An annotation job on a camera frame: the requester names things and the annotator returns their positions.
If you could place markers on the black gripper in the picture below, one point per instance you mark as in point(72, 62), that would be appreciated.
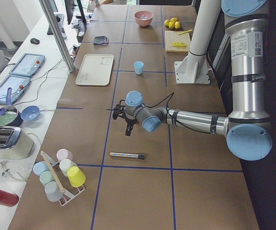
point(130, 120)

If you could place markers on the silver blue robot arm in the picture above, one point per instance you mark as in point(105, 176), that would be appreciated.
point(246, 128)

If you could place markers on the light blue plastic cup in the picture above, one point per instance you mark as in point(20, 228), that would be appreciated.
point(138, 67)

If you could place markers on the pink plastic cup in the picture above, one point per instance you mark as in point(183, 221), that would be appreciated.
point(64, 154)

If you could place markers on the yellow plastic cup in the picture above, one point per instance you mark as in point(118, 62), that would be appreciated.
point(76, 177)

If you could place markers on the white plastic cup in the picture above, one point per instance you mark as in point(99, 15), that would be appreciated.
point(65, 164)

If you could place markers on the green plastic cup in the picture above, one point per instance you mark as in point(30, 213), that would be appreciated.
point(46, 177)

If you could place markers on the grey plastic cup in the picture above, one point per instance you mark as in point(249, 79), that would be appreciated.
point(53, 192)

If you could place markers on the pink bowl with ice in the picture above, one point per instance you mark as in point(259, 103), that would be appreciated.
point(143, 18)

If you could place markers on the steel muddler black tip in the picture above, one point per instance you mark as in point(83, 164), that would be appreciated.
point(127, 155)

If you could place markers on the cream bear serving tray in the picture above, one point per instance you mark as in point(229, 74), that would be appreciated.
point(95, 70)

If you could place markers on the grey folded cloth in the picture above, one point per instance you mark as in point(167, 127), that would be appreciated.
point(100, 40)

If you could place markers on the lemon slices row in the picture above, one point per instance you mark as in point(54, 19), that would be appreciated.
point(178, 44)

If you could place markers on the bamboo cutting board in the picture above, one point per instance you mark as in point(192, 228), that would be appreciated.
point(177, 41)

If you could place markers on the blue bowl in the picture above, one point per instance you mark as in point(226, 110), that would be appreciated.
point(30, 113)

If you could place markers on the yellow lemon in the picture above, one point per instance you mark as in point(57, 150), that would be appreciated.
point(174, 19)
point(171, 25)
point(166, 23)
point(177, 25)

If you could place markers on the yellow plastic knife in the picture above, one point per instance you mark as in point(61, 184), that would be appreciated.
point(184, 32)

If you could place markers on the blue teach pendant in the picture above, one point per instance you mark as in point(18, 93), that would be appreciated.
point(28, 65)
point(12, 88)

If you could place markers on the black computer mouse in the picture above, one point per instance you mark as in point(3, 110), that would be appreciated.
point(34, 41)

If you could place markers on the cream toaster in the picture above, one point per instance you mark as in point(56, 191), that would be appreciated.
point(15, 144)

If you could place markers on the red cylinder bottle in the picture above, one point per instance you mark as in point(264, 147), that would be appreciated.
point(8, 199)

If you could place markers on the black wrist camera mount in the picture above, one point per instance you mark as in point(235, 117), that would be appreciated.
point(118, 110)

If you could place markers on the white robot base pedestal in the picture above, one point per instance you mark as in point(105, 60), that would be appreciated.
point(193, 69)

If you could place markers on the white wire cup rack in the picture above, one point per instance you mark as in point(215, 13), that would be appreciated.
point(67, 195)

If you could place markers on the aluminium frame post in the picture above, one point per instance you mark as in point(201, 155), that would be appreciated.
point(47, 9)

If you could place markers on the blue saucepan with handle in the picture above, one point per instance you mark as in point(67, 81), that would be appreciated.
point(9, 114)

